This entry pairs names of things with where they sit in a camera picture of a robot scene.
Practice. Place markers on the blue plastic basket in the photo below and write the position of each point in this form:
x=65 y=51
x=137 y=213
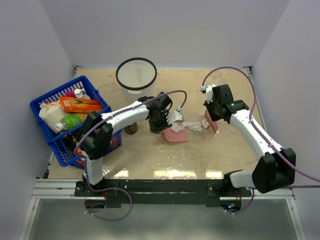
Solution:
x=64 y=143

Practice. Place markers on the large white paper scrap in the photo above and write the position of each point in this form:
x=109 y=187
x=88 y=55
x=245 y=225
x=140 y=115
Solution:
x=177 y=127

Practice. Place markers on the white bin with black rim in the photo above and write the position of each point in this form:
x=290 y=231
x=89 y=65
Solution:
x=137 y=78

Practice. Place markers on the tin can with orange label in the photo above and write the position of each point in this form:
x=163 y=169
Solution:
x=131 y=129

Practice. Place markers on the small white paper scrap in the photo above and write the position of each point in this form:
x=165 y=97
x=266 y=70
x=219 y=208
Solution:
x=205 y=124

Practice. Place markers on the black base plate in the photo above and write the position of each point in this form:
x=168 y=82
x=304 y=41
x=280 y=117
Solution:
x=208 y=192

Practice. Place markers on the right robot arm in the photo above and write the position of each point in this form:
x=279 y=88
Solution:
x=274 y=169

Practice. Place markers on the green bottle white cap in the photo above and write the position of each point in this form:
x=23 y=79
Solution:
x=71 y=121

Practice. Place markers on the pink dustpan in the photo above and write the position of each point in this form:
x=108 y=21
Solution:
x=172 y=137

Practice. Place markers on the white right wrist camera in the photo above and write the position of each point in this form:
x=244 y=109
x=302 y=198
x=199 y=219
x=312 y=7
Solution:
x=208 y=91

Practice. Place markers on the twisted white paper scrap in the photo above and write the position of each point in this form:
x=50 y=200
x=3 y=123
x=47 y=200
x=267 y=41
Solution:
x=194 y=126

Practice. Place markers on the beige cloth bag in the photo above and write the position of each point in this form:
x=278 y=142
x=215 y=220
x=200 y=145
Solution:
x=51 y=113

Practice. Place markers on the white pump bottle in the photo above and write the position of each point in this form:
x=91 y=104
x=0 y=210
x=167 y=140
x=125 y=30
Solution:
x=80 y=94

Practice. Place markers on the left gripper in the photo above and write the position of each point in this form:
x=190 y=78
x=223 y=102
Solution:
x=157 y=129

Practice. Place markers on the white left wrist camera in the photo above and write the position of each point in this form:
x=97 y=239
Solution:
x=175 y=116

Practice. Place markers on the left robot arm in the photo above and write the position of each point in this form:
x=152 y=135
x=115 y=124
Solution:
x=94 y=137

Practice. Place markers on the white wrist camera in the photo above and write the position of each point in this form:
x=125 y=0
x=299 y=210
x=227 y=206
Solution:
x=208 y=91
x=175 y=116

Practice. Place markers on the pink hand brush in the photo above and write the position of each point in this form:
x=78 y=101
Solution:
x=213 y=125

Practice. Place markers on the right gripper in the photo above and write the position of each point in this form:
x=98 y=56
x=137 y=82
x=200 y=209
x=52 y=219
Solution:
x=208 y=106

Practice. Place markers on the orange box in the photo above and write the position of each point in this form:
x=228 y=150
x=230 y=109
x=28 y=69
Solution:
x=79 y=105

